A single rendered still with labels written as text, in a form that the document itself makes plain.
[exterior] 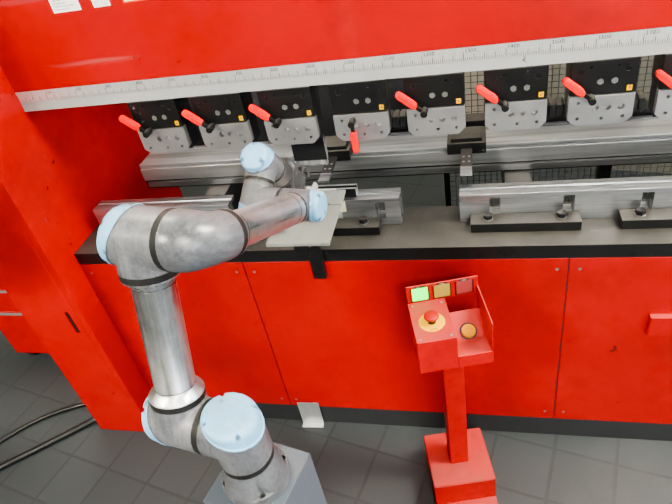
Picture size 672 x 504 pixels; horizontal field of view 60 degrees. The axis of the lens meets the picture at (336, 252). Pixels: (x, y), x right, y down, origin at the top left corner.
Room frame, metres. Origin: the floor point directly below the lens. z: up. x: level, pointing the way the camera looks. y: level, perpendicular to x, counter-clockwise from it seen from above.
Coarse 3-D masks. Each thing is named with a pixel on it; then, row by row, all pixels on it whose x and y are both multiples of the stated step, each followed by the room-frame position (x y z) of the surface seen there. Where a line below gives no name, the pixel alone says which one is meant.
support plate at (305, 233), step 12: (324, 192) 1.51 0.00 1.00; (336, 192) 1.49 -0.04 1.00; (336, 216) 1.36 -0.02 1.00; (288, 228) 1.36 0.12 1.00; (300, 228) 1.34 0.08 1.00; (312, 228) 1.33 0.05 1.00; (324, 228) 1.32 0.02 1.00; (276, 240) 1.31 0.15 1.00; (288, 240) 1.30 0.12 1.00; (300, 240) 1.29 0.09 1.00; (312, 240) 1.27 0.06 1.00; (324, 240) 1.26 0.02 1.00
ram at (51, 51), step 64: (0, 0) 1.73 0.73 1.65; (192, 0) 1.57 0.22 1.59; (256, 0) 1.52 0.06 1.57; (320, 0) 1.47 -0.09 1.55; (384, 0) 1.42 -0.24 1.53; (448, 0) 1.37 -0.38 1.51; (512, 0) 1.33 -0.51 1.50; (576, 0) 1.29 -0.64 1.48; (640, 0) 1.25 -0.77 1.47; (0, 64) 1.76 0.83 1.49; (64, 64) 1.70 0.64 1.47; (128, 64) 1.64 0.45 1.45; (192, 64) 1.58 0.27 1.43; (256, 64) 1.53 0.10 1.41; (448, 64) 1.38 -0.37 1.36; (512, 64) 1.33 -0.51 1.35
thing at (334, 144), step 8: (328, 136) 1.80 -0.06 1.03; (336, 136) 1.79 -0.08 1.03; (328, 144) 1.74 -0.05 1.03; (336, 144) 1.73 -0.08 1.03; (344, 144) 1.72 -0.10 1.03; (328, 152) 1.72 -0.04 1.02; (336, 152) 1.71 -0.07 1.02; (344, 152) 1.70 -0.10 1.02; (352, 152) 1.73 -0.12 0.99; (336, 160) 1.69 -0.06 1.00; (344, 160) 1.70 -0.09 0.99; (328, 168) 1.64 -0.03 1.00; (320, 176) 1.60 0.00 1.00; (328, 176) 1.59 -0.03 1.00
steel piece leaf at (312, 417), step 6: (300, 408) 1.46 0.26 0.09; (306, 408) 1.45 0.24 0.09; (312, 408) 1.44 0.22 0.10; (318, 408) 1.44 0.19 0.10; (306, 414) 1.45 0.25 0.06; (312, 414) 1.44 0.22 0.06; (318, 414) 1.44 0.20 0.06; (306, 420) 1.45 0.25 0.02; (312, 420) 1.45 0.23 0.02; (318, 420) 1.44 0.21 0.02; (306, 426) 1.44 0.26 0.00; (312, 426) 1.43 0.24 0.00; (318, 426) 1.42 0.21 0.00
